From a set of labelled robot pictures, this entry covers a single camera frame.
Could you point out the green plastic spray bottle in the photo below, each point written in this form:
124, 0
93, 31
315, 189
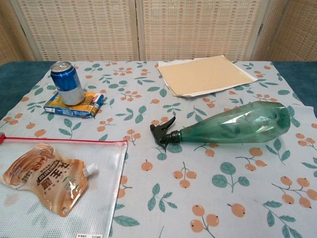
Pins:
223, 125

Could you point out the floral fruit print tablecloth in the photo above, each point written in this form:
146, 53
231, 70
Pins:
173, 173

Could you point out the tan paper folder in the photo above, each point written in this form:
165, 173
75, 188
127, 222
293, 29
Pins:
203, 77

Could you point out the blue and yellow snack packet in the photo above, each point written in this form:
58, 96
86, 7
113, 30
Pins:
91, 105

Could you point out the clear mesh zipper pouch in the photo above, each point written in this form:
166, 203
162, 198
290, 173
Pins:
109, 173

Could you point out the woven bamboo folding screen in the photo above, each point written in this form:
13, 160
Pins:
158, 27

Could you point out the blue and silver drink can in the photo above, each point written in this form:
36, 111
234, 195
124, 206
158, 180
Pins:
68, 83

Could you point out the brown peanut butter spout pouch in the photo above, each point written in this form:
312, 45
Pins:
53, 179

